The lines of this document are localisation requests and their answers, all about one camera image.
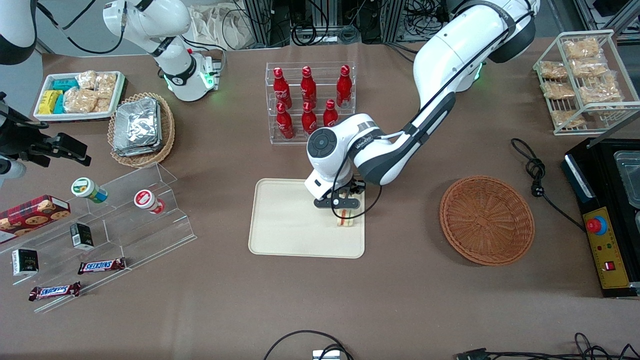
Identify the teal snack packet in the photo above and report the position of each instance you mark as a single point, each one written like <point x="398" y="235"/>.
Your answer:
<point x="59" y="104"/>
<point x="65" y="84"/>

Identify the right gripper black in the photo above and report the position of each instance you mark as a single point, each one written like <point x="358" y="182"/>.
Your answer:
<point x="31" y="145"/>

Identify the Snickers chocolate bar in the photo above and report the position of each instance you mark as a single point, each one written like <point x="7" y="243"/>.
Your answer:
<point x="54" y="291"/>
<point x="101" y="266"/>

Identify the sandwich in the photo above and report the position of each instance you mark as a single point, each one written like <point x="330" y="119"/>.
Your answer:
<point x="350" y="222"/>

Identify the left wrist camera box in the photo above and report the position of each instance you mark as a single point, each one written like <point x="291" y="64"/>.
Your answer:
<point x="356" y="188"/>

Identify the yellow snack packet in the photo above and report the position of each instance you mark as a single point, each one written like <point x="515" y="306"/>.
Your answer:
<point x="49" y="101"/>

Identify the round brown wicker basket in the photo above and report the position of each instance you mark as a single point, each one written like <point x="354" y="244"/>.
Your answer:
<point x="487" y="220"/>

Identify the red tartan cookie box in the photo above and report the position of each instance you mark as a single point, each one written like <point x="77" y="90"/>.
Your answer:
<point x="32" y="215"/>

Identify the oval light wicker basket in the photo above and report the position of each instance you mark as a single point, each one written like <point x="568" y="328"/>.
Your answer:
<point x="167" y="125"/>

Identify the small white device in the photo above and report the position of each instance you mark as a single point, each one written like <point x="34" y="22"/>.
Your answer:
<point x="326" y="355"/>

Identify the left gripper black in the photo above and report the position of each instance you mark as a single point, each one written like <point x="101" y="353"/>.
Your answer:
<point x="356" y="188"/>

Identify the clear rice cracker bag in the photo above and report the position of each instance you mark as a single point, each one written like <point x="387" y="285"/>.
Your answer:
<point x="106" y="84"/>
<point x="80" y="101"/>
<point x="103" y="105"/>
<point x="86" y="80"/>

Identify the clear acrylic tiered stand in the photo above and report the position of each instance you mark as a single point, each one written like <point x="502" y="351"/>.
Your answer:
<point x="150" y="235"/>

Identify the red lid yogurt cup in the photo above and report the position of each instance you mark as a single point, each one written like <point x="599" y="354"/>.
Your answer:
<point x="146" y="200"/>

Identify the clear bag of crackers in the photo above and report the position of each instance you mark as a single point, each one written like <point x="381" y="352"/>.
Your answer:
<point x="553" y="70"/>
<point x="589" y="67"/>
<point x="558" y="90"/>
<point x="568" y="118"/>
<point x="600" y="91"/>
<point x="581" y="48"/>

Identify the clear acrylic bottle rack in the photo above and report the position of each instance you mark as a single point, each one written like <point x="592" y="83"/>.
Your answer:
<point x="322" y="75"/>

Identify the black machine yellow panel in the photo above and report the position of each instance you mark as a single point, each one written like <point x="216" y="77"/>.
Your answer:
<point x="585" y="190"/>

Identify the red cola bottle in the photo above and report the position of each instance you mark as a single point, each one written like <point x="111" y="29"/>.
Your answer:
<point x="309" y="121"/>
<point x="285" y="125"/>
<point x="308" y="89"/>
<point x="344" y="87"/>
<point x="330" y="115"/>
<point x="282" y="90"/>

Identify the white rectangular snack tray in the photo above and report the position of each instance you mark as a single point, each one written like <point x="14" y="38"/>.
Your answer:
<point x="75" y="117"/>

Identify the silver foil package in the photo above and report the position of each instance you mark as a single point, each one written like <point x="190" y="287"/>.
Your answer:
<point x="159" y="142"/>
<point x="135" y="125"/>

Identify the cream plastic tray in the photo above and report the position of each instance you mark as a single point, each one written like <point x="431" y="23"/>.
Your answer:
<point x="285" y="225"/>

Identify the dark green small box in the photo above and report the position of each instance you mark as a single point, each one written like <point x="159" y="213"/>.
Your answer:
<point x="81" y="236"/>
<point x="25" y="262"/>

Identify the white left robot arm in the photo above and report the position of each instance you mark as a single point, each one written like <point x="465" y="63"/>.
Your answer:
<point x="450" y="50"/>

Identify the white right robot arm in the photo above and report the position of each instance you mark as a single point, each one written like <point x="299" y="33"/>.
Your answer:
<point x="150" y="25"/>

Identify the green lid yogurt cup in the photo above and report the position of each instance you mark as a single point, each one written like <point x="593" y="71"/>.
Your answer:
<point x="86" y="189"/>

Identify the red emergency stop button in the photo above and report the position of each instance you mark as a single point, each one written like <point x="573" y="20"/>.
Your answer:
<point x="596" y="226"/>

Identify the beige cloth bag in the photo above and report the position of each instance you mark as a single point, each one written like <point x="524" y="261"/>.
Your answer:
<point x="220" y="25"/>

